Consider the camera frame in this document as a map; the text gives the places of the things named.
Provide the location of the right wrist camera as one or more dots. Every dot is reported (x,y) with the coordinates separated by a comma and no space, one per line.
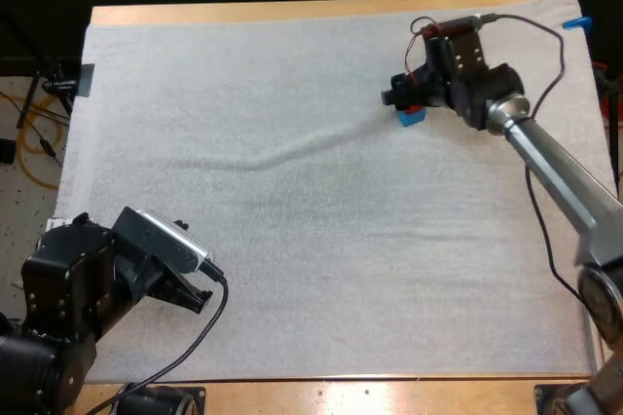
(462,22)

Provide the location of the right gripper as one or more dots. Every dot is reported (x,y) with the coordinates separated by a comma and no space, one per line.
(462,64)

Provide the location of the blue cube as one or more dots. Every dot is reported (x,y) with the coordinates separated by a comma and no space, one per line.
(413,118)

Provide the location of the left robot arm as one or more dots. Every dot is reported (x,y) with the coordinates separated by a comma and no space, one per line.
(58,283)

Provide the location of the blue clip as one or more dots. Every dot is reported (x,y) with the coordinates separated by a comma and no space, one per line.
(578,23)

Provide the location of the red cube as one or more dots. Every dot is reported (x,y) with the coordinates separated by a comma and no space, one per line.
(415,107)

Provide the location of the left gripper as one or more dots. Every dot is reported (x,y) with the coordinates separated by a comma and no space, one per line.
(138,269)

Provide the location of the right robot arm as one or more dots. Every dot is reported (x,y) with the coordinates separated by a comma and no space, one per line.
(560,166)

